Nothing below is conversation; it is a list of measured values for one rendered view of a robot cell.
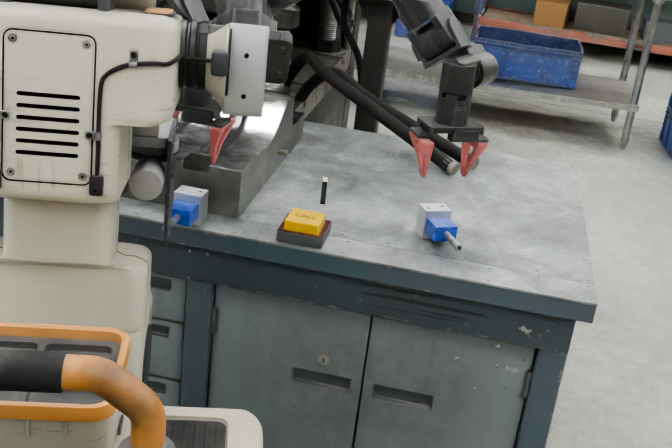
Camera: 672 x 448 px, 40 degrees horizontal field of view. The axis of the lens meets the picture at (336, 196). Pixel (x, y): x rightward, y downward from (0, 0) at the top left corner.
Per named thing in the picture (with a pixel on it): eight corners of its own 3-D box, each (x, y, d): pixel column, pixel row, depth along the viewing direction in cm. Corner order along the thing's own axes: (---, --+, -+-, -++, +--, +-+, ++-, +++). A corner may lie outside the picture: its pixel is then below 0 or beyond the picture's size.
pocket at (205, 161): (209, 185, 160) (210, 165, 159) (180, 180, 161) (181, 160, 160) (217, 177, 165) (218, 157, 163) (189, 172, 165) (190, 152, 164)
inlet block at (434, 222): (469, 262, 156) (475, 233, 154) (442, 263, 154) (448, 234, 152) (439, 229, 167) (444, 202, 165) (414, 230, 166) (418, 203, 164)
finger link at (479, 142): (430, 169, 162) (437, 118, 159) (466, 168, 165) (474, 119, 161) (445, 183, 156) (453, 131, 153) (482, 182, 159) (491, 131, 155)
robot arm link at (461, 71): (437, 55, 151) (468, 62, 148) (457, 49, 157) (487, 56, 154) (432, 95, 154) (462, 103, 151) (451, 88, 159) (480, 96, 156)
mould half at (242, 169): (237, 218, 162) (243, 147, 157) (100, 193, 165) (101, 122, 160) (302, 137, 208) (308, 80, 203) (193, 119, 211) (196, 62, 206)
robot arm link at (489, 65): (407, 42, 155) (446, 17, 150) (440, 34, 164) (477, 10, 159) (439, 104, 155) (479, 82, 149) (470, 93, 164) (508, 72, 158)
